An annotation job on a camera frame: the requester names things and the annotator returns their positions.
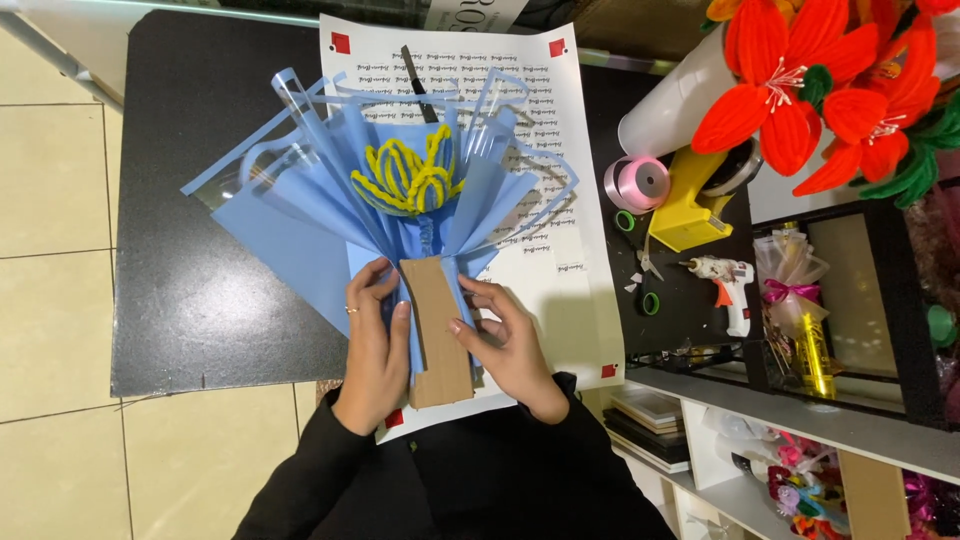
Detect red pipe cleaner flower bouquet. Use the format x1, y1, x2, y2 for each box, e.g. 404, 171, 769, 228
690, 0, 960, 210

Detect black table mat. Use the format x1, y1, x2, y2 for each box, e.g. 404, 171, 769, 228
110, 9, 759, 399

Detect yellow tape dispenser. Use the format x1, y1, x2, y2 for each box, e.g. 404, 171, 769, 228
648, 139, 764, 254

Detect person's right hand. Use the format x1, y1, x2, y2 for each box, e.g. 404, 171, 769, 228
447, 273, 571, 426

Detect white shelf with supplies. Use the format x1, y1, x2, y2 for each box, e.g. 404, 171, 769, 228
600, 366, 960, 540

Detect black frame shelf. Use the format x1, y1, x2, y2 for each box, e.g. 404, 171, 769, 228
626, 176, 960, 432

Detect green handled scissors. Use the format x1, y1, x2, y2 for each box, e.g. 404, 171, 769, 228
615, 210, 666, 317

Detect white paper roll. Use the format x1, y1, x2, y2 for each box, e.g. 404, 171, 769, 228
617, 21, 740, 159

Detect white hot glue gun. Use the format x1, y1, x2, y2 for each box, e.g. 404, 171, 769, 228
678, 255, 756, 339

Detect pink ribbon spool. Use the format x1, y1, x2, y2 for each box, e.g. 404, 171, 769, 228
603, 155, 672, 216

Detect yellow pipe cleaner flower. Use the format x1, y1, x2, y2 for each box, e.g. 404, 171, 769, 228
350, 123, 466, 219

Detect brown cardboard strip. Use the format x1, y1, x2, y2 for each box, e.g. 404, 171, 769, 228
398, 255, 476, 411

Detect white printed sticker sheet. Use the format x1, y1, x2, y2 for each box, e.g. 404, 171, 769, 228
318, 13, 627, 445

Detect small wrapped gift bouquet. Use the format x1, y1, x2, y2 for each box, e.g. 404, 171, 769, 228
753, 222, 837, 400

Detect person's black clothing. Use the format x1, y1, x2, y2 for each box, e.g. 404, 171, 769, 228
232, 372, 676, 540

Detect black utility knife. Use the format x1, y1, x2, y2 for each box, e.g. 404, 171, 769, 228
399, 44, 440, 125

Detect blue paper bouquet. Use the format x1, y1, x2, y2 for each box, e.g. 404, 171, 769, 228
180, 66, 580, 376

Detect person's left hand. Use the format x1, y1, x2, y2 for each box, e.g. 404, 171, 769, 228
330, 256, 413, 438

